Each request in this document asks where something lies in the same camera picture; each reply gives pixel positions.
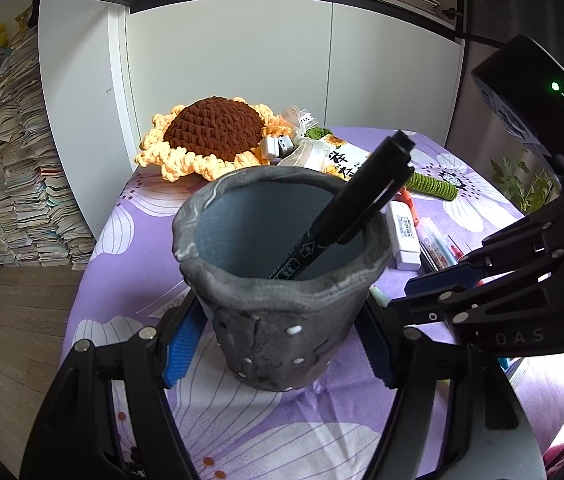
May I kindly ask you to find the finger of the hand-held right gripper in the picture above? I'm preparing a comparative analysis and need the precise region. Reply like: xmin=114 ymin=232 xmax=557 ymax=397
xmin=404 ymin=200 xmax=564 ymax=297
xmin=387 ymin=255 xmax=564 ymax=333

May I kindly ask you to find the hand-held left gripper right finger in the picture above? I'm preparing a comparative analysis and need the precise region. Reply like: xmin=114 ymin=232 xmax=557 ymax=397
xmin=357 ymin=294 xmax=548 ymax=480

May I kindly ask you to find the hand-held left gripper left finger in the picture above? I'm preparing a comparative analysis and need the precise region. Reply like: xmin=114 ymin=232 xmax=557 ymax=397
xmin=20 ymin=290 xmax=209 ymax=480

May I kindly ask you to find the clear pen with orange pattern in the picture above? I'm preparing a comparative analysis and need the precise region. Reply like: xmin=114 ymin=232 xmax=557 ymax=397
xmin=419 ymin=217 xmax=459 ymax=272

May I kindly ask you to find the clear cap gel pen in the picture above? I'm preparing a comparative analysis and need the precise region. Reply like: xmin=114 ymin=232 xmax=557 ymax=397
xmin=443 ymin=234 xmax=483 ymax=286

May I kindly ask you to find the grey clay pen holder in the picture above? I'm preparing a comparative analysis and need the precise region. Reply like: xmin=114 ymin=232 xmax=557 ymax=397
xmin=172 ymin=166 xmax=391 ymax=392

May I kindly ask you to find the black marker pen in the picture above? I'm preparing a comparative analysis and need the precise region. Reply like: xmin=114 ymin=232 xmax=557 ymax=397
xmin=268 ymin=130 xmax=416 ymax=281

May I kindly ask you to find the orange plastic clip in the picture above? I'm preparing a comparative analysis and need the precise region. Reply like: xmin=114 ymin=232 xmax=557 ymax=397
xmin=396 ymin=187 xmax=420 ymax=226

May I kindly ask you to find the green potted plant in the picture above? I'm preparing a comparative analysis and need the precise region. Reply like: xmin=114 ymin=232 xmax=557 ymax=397
xmin=492 ymin=150 xmax=554 ymax=212

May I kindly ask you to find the green crochet stem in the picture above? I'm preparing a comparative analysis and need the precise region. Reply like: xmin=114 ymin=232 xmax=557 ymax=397
xmin=404 ymin=172 xmax=458 ymax=202

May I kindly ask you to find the purple floral tablecloth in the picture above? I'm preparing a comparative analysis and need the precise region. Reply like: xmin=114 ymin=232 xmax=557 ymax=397
xmin=59 ymin=125 xmax=564 ymax=480

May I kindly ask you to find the white packet with black writing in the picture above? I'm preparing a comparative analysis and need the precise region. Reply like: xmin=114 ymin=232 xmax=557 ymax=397
xmin=323 ymin=132 xmax=373 ymax=182

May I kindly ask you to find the small white robot toy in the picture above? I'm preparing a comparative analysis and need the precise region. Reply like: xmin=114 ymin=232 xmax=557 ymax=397
xmin=260 ymin=135 xmax=294 ymax=158

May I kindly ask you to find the crochet sunflower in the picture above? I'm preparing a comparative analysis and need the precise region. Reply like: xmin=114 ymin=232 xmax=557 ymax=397
xmin=135 ymin=96 xmax=295 ymax=183

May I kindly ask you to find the tall stack of books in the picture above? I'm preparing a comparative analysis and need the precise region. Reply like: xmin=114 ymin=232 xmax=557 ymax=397
xmin=0 ymin=25 xmax=95 ymax=271

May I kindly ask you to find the white cabinet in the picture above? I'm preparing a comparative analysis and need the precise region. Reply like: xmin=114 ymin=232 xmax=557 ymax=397
xmin=36 ymin=0 xmax=465 ymax=241

